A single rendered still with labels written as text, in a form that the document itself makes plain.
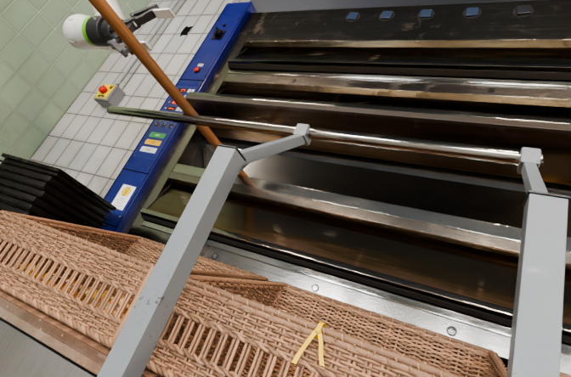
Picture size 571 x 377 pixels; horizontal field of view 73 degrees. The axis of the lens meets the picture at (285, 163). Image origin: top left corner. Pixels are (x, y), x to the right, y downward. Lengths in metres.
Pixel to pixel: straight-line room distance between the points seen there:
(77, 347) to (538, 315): 0.65
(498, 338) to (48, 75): 2.17
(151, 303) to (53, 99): 1.83
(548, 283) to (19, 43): 2.19
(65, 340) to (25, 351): 0.09
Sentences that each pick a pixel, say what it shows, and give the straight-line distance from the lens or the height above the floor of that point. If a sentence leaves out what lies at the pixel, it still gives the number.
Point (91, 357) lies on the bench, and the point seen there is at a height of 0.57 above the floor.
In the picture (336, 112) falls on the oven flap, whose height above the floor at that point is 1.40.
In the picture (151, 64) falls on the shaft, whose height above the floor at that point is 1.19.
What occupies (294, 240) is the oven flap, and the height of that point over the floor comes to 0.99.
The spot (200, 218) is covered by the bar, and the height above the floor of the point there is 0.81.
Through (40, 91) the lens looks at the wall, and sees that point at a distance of 2.31.
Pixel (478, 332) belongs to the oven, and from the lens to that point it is 1.11.
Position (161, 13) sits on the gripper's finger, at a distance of 1.27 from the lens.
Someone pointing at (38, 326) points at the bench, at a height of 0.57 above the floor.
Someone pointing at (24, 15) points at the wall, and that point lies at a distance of 2.30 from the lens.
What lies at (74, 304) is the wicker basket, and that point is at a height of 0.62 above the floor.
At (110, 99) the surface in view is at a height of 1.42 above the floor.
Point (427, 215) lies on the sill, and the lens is 1.20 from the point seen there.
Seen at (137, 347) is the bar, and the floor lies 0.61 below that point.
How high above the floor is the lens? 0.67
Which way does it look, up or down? 25 degrees up
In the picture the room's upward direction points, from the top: 23 degrees clockwise
